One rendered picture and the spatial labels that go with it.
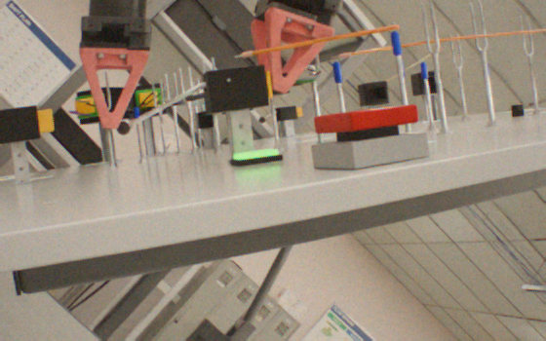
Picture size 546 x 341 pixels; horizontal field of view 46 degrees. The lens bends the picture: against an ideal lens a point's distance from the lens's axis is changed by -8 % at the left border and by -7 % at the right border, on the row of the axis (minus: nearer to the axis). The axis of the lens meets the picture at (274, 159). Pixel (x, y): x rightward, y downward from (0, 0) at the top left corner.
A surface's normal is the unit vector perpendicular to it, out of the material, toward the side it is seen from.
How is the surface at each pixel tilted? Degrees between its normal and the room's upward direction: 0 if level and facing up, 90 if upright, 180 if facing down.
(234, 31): 90
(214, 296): 90
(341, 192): 90
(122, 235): 90
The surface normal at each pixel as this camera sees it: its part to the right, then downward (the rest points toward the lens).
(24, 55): 0.28, -0.11
